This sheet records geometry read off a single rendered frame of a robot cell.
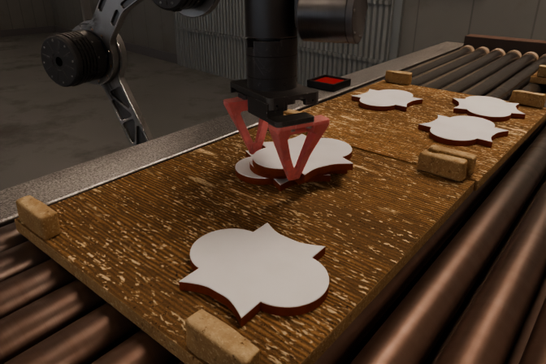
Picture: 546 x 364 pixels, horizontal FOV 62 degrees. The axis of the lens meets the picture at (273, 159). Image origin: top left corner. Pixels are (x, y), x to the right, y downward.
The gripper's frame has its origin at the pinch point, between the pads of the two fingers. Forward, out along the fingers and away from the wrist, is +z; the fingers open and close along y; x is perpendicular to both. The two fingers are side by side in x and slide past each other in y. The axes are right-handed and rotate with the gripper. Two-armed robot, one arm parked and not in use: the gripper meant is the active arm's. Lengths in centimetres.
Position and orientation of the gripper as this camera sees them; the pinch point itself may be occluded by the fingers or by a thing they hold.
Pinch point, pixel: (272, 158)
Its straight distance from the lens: 55.7
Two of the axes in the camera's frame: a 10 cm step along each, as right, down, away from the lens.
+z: 0.1, 9.3, 3.7
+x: -8.7, 1.9, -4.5
